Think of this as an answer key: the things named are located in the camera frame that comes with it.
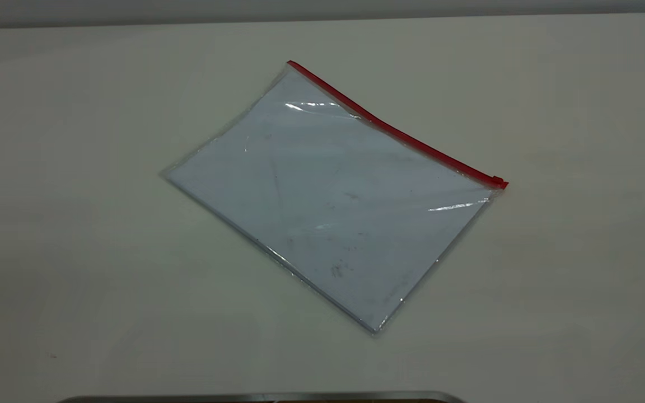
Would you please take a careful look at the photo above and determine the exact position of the clear plastic zip bag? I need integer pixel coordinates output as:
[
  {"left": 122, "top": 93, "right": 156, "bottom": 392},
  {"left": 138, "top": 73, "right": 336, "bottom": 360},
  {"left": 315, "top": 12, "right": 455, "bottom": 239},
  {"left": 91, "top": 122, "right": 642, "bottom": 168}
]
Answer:
[{"left": 159, "top": 59, "right": 510, "bottom": 336}]

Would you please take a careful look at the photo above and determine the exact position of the grey metal bar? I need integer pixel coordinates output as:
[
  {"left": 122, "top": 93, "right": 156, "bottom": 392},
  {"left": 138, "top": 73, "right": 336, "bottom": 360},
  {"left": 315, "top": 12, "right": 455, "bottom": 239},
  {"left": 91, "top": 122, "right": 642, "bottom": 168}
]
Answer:
[{"left": 57, "top": 391, "right": 467, "bottom": 403}]

